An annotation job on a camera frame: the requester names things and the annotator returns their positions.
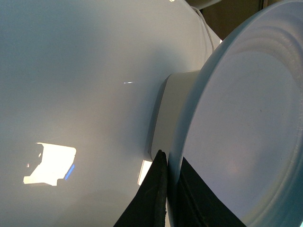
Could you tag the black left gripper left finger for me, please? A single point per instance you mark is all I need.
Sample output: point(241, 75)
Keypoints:
point(148, 207)

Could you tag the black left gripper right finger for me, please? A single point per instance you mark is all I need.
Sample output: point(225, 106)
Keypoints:
point(198, 206)

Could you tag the grey round plate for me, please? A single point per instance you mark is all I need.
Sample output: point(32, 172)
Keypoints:
point(241, 126)

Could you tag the white chrome toaster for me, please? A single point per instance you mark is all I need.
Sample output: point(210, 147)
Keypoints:
point(171, 97)

